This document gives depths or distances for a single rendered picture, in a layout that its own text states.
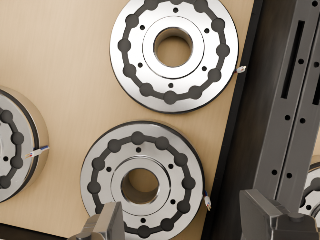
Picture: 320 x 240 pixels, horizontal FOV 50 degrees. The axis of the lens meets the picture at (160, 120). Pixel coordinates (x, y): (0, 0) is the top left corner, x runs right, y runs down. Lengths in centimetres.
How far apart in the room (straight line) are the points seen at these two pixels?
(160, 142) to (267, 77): 10
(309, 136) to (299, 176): 2
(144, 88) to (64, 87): 8
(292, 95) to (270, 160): 4
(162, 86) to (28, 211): 17
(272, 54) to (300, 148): 6
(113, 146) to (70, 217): 9
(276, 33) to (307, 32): 3
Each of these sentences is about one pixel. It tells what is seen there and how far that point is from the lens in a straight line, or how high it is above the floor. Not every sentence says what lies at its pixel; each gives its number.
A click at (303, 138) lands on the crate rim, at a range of 22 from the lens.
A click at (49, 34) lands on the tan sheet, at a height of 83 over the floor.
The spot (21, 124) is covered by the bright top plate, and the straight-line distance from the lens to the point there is 30.
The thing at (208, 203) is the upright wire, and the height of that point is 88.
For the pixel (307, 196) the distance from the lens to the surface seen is 30.
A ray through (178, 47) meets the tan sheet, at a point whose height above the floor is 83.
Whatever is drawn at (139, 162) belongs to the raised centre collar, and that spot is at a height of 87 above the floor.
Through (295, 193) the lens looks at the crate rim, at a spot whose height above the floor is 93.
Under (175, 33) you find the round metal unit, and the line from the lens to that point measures 29.
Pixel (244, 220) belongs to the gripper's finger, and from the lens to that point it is 16.
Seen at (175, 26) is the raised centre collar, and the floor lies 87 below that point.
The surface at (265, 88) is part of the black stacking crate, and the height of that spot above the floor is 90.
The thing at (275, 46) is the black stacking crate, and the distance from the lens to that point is 24.
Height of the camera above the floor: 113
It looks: 85 degrees down
